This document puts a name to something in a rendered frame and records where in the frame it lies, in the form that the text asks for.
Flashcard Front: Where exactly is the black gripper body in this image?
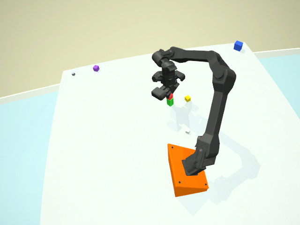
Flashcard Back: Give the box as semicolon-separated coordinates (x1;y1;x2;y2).
151;70;186;101

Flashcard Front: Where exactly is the small purple block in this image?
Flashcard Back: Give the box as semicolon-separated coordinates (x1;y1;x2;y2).
93;65;100;72

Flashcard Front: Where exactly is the blue cube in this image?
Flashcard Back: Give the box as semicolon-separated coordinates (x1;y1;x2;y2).
233;41;243;51

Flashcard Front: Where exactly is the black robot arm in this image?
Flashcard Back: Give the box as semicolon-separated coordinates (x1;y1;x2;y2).
152;46;236;176

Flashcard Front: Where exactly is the small yellow block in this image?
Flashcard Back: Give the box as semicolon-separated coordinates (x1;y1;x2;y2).
185;95;191;102

